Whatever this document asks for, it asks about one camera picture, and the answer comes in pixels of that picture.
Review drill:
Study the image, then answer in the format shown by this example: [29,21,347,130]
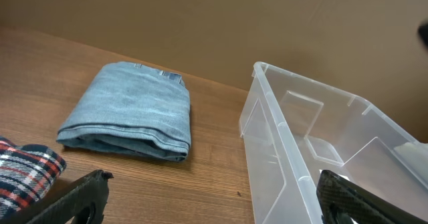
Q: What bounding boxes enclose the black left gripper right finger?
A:
[316,170,427,224]

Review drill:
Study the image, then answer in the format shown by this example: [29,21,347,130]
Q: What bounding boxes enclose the folded red plaid shirt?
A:
[1,137,66,219]

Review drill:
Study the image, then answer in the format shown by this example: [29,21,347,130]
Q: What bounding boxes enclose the folded blue denim jeans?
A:
[57,62,191,162]

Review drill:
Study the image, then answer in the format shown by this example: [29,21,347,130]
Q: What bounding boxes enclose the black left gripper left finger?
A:
[1,170,113,224]

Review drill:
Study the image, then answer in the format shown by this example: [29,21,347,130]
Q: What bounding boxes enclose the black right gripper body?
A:
[417,22,428,49]

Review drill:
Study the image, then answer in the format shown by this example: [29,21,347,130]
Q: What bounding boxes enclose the clear plastic storage container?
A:
[239,62,427,223]

